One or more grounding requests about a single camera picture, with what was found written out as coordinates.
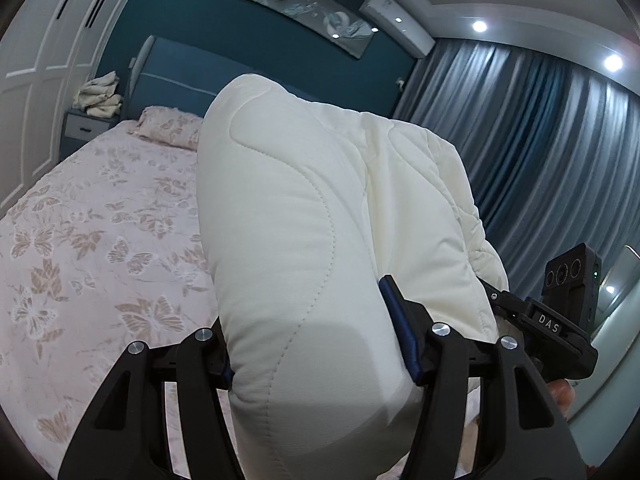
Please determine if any white air conditioner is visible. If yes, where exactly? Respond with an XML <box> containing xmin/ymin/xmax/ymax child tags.
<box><xmin>359</xmin><ymin>0</ymin><xmax>436</xmax><ymax>57</ymax></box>

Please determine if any grey pleated curtain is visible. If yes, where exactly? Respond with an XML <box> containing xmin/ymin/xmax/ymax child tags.
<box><xmin>394</xmin><ymin>40</ymin><xmax>640</xmax><ymax>311</ymax></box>

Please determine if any white panelled wardrobe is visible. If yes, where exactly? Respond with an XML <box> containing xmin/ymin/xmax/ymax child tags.
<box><xmin>0</xmin><ymin>0</ymin><xmax>153</xmax><ymax>211</ymax></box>

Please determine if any cream quilted comforter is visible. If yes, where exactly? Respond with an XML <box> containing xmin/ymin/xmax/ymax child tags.
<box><xmin>192</xmin><ymin>74</ymin><xmax>508</xmax><ymax>480</ymax></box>

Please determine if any pile of cream clothes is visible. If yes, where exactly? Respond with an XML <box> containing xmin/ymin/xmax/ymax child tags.
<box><xmin>70</xmin><ymin>72</ymin><xmax>124</xmax><ymax>121</ymax></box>

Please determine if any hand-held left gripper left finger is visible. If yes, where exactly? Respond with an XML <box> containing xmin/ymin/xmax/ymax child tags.
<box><xmin>57</xmin><ymin>316</ymin><xmax>236</xmax><ymax>480</ymax></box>

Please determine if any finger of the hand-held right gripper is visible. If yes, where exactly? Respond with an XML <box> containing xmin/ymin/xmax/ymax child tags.
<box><xmin>480</xmin><ymin>277</ymin><xmax>527</xmax><ymax>317</ymax></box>

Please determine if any mirror with pale frame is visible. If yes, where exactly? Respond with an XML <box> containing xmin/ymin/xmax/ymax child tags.
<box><xmin>570</xmin><ymin>245</ymin><xmax>640</xmax><ymax>423</ymax></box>

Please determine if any long wall picture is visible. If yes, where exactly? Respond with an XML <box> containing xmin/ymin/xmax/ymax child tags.
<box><xmin>215</xmin><ymin>0</ymin><xmax>382</xmax><ymax>61</ymax></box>

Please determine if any grey nightstand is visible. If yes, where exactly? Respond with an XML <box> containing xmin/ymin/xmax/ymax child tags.
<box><xmin>60</xmin><ymin>107</ymin><xmax>123</xmax><ymax>162</ymax></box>

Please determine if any blue upholstered headboard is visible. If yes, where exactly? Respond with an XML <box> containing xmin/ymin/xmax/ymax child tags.
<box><xmin>125</xmin><ymin>35</ymin><xmax>396</xmax><ymax>123</ymax></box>

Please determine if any pink butterfly bedspread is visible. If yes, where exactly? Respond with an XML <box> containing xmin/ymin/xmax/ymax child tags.
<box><xmin>0</xmin><ymin>119</ymin><xmax>251</xmax><ymax>480</ymax></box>

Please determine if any person's right hand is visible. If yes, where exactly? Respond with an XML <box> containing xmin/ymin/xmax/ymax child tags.
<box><xmin>547</xmin><ymin>379</ymin><xmax>577</xmax><ymax>406</ymax></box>

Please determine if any pink butterfly pillow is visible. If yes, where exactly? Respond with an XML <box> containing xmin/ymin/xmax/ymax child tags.
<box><xmin>127</xmin><ymin>105</ymin><xmax>206</xmax><ymax>152</ymax></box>

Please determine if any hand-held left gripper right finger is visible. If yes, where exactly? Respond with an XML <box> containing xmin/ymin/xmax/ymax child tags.
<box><xmin>378</xmin><ymin>275</ymin><xmax>586</xmax><ymax>480</ymax></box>

